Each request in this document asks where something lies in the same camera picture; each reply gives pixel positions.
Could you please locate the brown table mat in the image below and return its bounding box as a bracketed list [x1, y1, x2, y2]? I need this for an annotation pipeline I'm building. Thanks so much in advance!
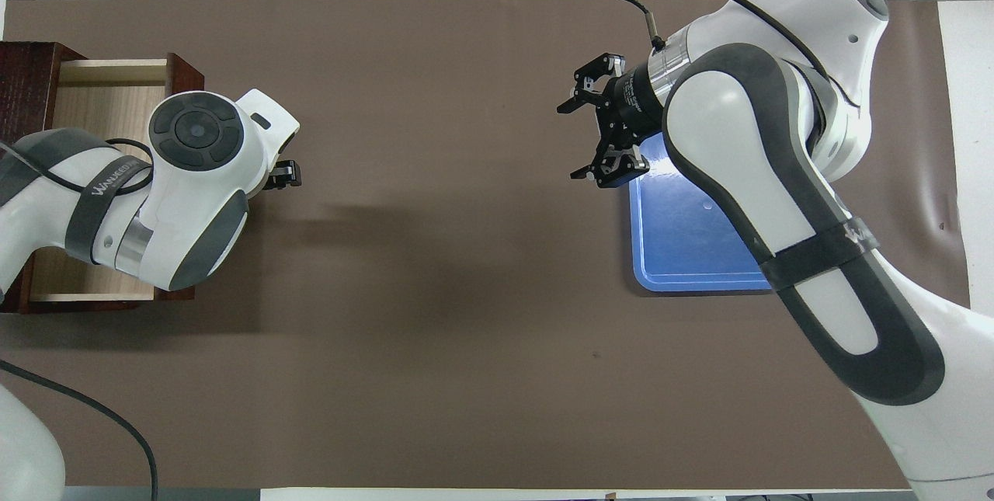
[0, 0, 973, 490]

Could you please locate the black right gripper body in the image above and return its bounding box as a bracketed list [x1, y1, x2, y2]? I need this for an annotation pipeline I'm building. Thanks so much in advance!
[604, 64, 670, 146]

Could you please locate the blue plastic tray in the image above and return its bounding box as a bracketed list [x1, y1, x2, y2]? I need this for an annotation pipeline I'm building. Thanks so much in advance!
[627, 132, 777, 294]

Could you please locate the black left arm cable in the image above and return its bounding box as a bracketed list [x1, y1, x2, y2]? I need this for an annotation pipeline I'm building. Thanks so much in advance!
[0, 137, 159, 501]

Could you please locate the wooden drawer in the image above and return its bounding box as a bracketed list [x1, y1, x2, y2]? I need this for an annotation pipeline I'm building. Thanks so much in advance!
[31, 53, 205, 304]

